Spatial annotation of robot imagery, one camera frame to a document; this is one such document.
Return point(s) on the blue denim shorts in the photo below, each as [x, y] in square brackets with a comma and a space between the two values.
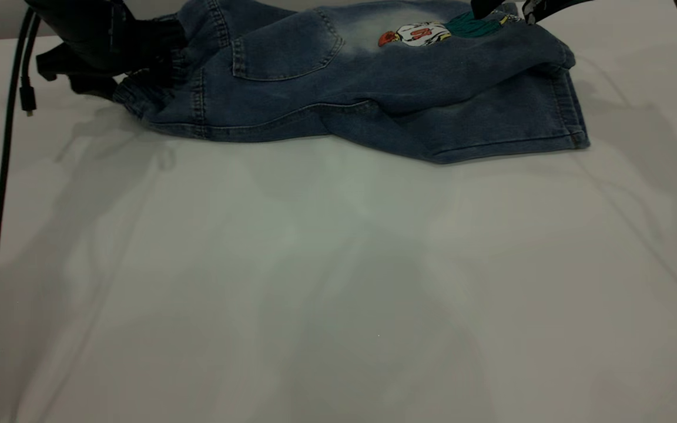
[374, 100]

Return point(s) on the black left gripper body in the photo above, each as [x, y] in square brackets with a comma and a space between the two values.
[89, 32]

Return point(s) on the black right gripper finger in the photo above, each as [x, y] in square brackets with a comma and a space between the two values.
[550, 7]
[485, 7]

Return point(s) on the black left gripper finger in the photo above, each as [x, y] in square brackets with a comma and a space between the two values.
[168, 50]

